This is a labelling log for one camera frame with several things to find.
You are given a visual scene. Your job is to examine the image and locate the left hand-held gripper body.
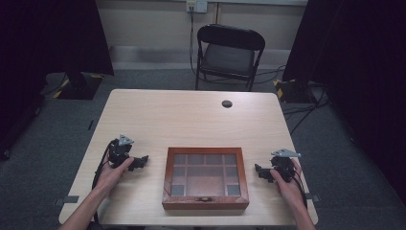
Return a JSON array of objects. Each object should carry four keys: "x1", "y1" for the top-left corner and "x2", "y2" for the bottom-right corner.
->
[{"x1": 108, "y1": 133, "x2": 135, "y2": 170}]

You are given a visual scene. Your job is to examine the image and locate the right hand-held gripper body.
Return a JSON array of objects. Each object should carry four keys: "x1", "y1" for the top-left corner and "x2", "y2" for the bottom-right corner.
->
[{"x1": 269, "y1": 148, "x2": 302, "y2": 184}]

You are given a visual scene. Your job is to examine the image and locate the wooden box with glass lid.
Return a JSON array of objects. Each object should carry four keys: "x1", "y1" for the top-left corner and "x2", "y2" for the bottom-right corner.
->
[{"x1": 162, "y1": 147, "x2": 250, "y2": 211}]

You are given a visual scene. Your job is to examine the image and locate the person's right hand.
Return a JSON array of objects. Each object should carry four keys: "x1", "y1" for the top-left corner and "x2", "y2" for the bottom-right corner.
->
[{"x1": 269, "y1": 157, "x2": 306, "y2": 210}]

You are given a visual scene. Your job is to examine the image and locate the person's left hand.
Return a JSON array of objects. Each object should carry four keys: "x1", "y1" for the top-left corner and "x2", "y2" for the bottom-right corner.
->
[{"x1": 95, "y1": 153, "x2": 135, "y2": 194}]

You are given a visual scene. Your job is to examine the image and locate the black yellow striped stand base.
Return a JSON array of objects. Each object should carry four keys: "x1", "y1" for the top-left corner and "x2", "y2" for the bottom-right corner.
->
[{"x1": 273, "y1": 78, "x2": 315, "y2": 104}]

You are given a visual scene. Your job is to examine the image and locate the black folding chair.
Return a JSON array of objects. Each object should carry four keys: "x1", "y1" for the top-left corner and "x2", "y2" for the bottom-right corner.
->
[{"x1": 194, "y1": 23, "x2": 266, "y2": 93}]

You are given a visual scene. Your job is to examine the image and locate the dark curtain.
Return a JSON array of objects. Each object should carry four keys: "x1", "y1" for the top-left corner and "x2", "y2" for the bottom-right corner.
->
[
  {"x1": 0, "y1": 0, "x2": 115, "y2": 161},
  {"x1": 282, "y1": 0, "x2": 406, "y2": 205}
]

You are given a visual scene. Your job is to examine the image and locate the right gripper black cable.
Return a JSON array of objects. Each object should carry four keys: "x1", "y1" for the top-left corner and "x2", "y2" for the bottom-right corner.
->
[{"x1": 292, "y1": 168, "x2": 309, "y2": 210}]

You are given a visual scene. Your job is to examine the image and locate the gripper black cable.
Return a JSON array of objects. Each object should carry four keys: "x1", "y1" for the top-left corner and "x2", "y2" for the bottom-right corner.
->
[
  {"x1": 292, "y1": 168, "x2": 309, "y2": 210},
  {"x1": 91, "y1": 139, "x2": 118, "y2": 224}
]

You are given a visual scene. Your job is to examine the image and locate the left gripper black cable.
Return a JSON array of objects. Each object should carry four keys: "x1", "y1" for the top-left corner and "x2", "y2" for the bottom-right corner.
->
[{"x1": 91, "y1": 139, "x2": 118, "y2": 224}]

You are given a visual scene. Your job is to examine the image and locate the black floor cables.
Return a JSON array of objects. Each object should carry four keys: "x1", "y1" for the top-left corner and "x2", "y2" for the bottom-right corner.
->
[{"x1": 282, "y1": 89, "x2": 331, "y2": 135}]

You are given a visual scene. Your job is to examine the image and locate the black power cable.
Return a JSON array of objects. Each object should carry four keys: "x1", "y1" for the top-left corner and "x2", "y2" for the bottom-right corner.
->
[{"x1": 189, "y1": 7, "x2": 197, "y2": 78}]

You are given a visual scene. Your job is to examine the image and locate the white wall socket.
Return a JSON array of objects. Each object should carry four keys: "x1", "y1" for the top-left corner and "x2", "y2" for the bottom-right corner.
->
[{"x1": 186, "y1": 0, "x2": 209, "y2": 14}]

